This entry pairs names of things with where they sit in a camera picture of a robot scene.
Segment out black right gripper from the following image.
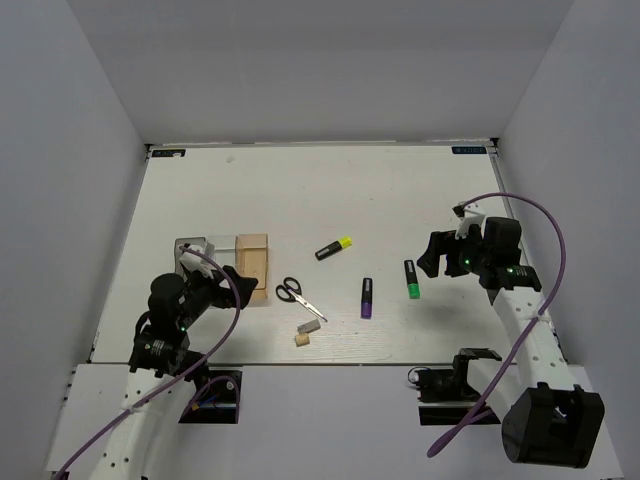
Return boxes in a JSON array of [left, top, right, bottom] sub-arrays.
[[417, 225, 491, 278]]

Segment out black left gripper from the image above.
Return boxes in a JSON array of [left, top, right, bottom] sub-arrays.
[[177, 264, 258, 329]]

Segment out green highlighter marker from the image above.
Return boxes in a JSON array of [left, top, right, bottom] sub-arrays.
[[404, 260, 420, 299]]

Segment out purple highlighter marker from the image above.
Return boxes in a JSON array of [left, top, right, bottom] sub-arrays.
[[360, 277, 373, 319]]

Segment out yellow tan eraser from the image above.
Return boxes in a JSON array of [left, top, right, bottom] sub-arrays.
[[294, 333, 310, 347]]

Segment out grey white eraser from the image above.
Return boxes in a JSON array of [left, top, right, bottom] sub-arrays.
[[297, 319, 321, 334]]

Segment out yellow highlighter marker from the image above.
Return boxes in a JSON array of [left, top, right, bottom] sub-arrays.
[[314, 236, 352, 261]]

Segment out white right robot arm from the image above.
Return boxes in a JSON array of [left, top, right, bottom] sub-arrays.
[[417, 217, 605, 469]]

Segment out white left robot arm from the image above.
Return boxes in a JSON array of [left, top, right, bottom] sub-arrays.
[[54, 264, 259, 479]]

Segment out amber transparent plastic container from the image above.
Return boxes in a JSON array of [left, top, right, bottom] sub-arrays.
[[235, 233, 269, 307]]

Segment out clear transparent plastic container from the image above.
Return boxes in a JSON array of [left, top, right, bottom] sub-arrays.
[[205, 235, 236, 267]]

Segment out grey transparent plastic container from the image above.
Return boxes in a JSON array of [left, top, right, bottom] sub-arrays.
[[174, 237, 212, 277]]

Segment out right blue table label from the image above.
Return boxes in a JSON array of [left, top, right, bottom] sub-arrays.
[[451, 145, 487, 155]]

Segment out blue table label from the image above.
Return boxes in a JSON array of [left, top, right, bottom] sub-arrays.
[[151, 149, 186, 158], [451, 145, 487, 155]]

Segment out left blue table label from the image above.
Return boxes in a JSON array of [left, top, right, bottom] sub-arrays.
[[151, 149, 186, 158]]

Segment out black handled scissors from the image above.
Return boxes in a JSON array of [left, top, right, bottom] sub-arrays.
[[275, 277, 328, 323]]

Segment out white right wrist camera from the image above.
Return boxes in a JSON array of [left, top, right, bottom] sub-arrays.
[[453, 202, 486, 240]]

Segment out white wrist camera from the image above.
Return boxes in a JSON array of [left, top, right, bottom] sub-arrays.
[[178, 244, 214, 279], [453, 202, 486, 240]]

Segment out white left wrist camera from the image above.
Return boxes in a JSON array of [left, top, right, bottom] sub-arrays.
[[178, 244, 214, 279]]

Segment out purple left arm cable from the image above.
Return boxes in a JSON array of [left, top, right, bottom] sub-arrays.
[[52, 243, 244, 480]]

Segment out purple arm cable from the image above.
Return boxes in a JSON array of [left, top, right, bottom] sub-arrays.
[[52, 243, 244, 480], [426, 192, 567, 459]]

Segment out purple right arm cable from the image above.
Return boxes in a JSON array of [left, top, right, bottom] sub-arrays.
[[426, 192, 567, 459]]

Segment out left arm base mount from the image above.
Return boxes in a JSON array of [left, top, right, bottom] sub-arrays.
[[179, 367, 243, 425]]

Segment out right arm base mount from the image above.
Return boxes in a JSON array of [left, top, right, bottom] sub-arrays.
[[407, 348, 502, 426]]

